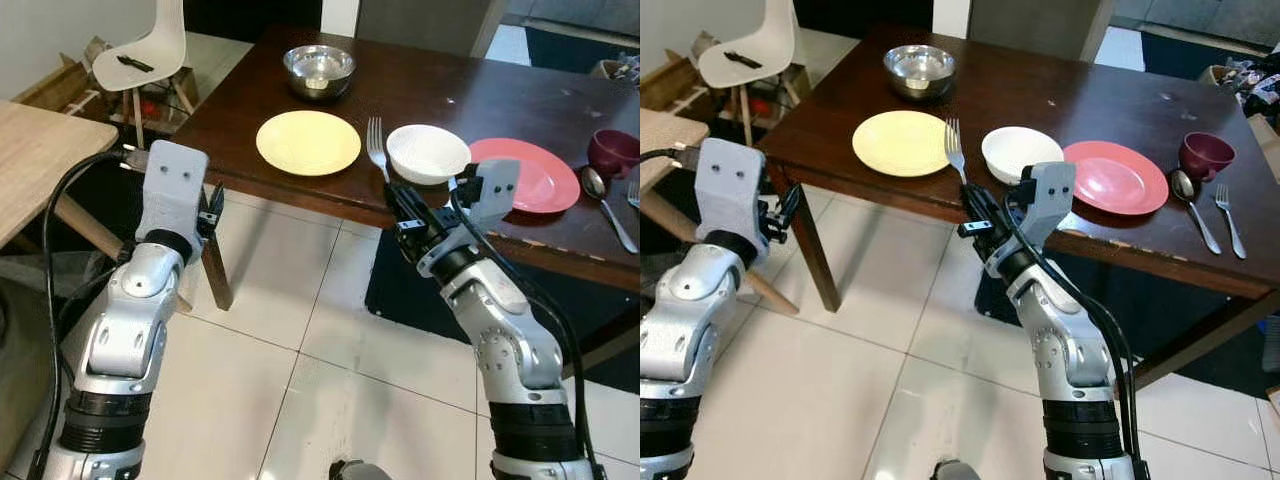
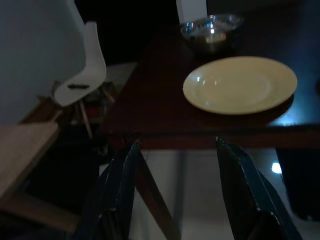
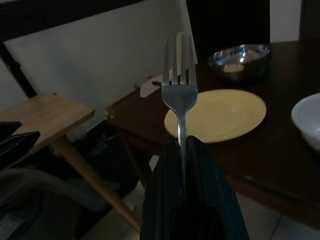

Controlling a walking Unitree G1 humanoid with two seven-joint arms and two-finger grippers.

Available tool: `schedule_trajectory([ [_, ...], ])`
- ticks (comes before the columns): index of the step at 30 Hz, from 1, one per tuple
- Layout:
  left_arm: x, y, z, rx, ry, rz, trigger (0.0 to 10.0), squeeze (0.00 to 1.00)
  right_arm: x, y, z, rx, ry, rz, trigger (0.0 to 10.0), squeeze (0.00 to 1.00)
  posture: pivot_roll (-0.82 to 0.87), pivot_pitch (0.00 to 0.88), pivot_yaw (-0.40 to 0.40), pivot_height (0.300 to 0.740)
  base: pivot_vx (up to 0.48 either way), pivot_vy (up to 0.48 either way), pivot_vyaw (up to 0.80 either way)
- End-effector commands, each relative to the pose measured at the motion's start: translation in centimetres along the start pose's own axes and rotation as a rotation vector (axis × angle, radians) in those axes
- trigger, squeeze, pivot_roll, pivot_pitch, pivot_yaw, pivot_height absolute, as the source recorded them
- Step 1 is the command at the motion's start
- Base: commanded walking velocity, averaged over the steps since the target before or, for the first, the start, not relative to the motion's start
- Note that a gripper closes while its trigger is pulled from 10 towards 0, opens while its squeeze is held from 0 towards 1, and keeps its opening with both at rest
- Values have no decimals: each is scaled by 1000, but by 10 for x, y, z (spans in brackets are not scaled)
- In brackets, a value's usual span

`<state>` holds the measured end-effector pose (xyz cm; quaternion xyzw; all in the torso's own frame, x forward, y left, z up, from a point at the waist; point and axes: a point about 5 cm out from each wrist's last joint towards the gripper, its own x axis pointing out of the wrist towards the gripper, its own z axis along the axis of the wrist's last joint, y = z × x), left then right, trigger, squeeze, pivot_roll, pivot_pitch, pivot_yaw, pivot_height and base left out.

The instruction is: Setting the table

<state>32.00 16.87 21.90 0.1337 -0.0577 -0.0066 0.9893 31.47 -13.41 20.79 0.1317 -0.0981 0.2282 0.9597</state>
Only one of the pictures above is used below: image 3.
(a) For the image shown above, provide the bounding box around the stainless steel bowl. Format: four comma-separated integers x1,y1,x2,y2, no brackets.
207,44,273,82

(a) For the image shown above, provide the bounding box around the silver fork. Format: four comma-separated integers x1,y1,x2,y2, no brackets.
161,31,200,176

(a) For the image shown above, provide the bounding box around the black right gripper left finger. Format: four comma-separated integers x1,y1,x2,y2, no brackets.
139,138,187,240

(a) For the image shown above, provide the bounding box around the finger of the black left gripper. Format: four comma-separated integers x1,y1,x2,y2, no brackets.
0,121,23,145
0,131,42,172

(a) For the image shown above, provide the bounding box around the white bowl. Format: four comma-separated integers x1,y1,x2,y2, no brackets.
291,92,320,149

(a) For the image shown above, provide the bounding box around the dark brown wooden table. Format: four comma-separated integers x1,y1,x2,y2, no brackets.
106,41,320,224

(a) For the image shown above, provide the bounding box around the yellow plate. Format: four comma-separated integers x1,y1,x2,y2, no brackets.
164,89,267,144

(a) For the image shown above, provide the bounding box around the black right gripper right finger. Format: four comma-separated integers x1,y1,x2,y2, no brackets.
186,134,251,240

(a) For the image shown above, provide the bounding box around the white chair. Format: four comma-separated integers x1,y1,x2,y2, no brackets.
139,76,163,99

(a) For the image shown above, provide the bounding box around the light wooden stool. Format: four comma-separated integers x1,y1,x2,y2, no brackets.
0,93,142,232

